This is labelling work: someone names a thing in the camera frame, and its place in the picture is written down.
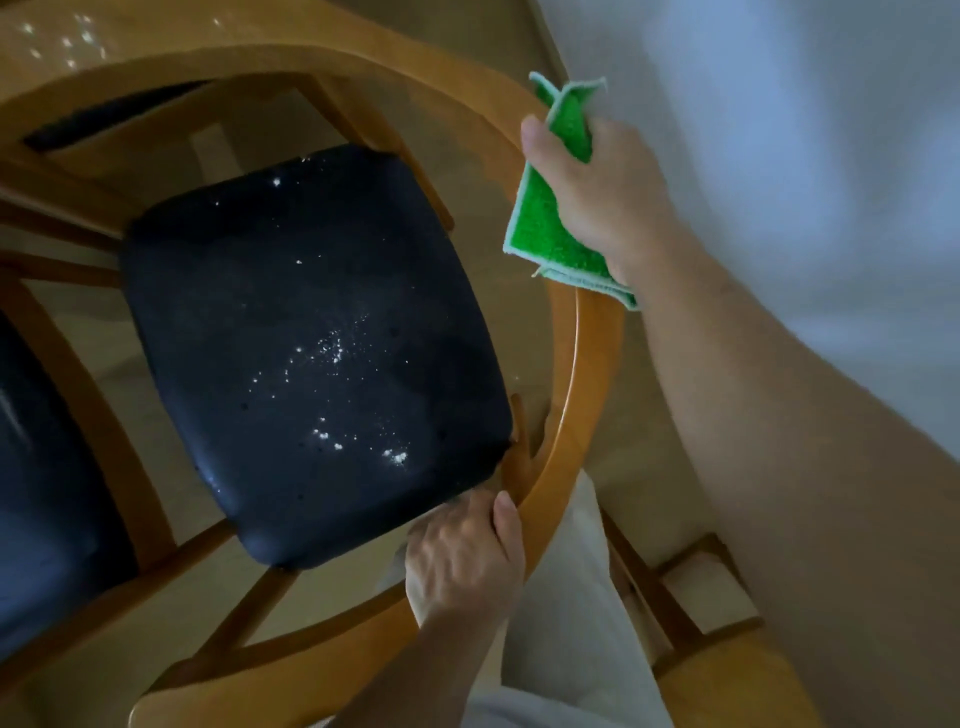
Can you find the person's left thumb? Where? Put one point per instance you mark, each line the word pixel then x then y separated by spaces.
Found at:
pixel 510 529

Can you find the green cleaning cloth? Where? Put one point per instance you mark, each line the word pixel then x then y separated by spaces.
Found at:
pixel 544 225

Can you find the person's left hand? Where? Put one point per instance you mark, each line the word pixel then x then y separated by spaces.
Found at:
pixel 457 562

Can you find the person's left forearm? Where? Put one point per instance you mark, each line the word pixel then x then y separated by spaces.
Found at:
pixel 420 671

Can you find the person's right hand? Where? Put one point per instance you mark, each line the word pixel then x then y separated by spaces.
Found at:
pixel 611 191

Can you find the wooden chair with black seat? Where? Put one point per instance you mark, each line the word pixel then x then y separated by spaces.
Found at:
pixel 315 352
pixel 45 510

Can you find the wooden chair with pale seat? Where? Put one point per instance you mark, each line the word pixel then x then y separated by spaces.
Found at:
pixel 705 622

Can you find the white trousers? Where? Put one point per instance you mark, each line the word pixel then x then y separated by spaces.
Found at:
pixel 577 622

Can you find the round glass table wooden rim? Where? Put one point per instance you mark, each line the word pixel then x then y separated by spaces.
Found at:
pixel 577 390

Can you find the person's right forearm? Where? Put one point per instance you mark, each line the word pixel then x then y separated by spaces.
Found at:
pixel 795 465

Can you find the person's right thumb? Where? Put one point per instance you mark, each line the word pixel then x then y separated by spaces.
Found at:
pixel 541 150

